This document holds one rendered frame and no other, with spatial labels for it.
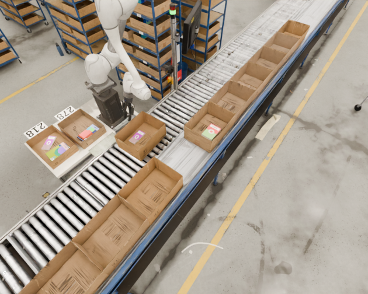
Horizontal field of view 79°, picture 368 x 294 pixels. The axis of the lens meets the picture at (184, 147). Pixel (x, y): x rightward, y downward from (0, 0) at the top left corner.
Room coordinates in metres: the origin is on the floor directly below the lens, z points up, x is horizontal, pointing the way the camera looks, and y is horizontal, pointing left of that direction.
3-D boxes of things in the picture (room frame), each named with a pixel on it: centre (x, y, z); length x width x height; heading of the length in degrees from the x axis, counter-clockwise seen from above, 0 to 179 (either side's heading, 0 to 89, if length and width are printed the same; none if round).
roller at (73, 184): (0.73, 0.79, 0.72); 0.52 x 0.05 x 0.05; 53
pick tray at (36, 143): (1.23, 1.24, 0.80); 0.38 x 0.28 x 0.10; 51
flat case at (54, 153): (1.16, 1.17, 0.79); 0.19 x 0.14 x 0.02; 137
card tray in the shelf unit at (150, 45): (2.78, 0.39, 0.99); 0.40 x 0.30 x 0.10; 49
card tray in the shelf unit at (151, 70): (2.78, 0.39, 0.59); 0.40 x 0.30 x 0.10; 51
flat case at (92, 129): (1.39, 0.93, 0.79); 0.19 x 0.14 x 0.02; 144
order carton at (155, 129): (1.32, 0.41, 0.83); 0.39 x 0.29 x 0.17; 145
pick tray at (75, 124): (1.45, 1.02, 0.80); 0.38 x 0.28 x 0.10; 52
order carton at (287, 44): (2.57, -1.18, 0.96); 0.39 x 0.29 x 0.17; 143
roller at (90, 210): (0.68, 0.83, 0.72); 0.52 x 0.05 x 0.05; 53
